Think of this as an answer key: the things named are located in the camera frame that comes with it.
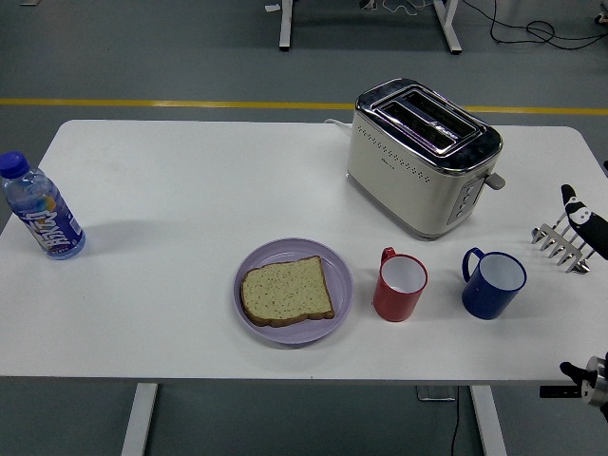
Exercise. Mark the black table control panel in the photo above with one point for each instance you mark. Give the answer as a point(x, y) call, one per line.
point(558, 392)

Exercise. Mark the white paper scrap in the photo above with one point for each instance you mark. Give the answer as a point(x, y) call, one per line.
point(272, 8)

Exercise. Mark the cream and chrome toaster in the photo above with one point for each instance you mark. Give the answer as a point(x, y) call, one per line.
point(404, 190)

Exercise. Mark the red enamel mug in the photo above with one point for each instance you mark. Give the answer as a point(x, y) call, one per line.
point(394, 304)

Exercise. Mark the metal toast rack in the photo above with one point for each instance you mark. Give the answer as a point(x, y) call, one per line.
point(558, 242)

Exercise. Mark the lilac plate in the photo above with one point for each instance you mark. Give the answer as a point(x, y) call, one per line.
point(290, 335)

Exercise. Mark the blue enamel mug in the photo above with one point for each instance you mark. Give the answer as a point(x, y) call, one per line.
point(487, 299)

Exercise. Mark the white background desk leg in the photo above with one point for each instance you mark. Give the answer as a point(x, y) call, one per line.
point(285, 24)
point(449, 28)

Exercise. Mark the blue-capped drink bottle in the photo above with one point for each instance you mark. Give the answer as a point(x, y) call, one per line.
point(45, 214)

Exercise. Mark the white table leg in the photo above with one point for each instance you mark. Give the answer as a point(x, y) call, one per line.
point(489, 423)
point(138, 418)

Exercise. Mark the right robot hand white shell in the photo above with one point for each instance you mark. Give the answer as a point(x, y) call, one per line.
point(586, 223)

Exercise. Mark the slice of bread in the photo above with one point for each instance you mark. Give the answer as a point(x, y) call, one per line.
point(285, 290)

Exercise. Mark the grey box under table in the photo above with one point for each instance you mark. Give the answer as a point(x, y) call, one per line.
point(434, 394)

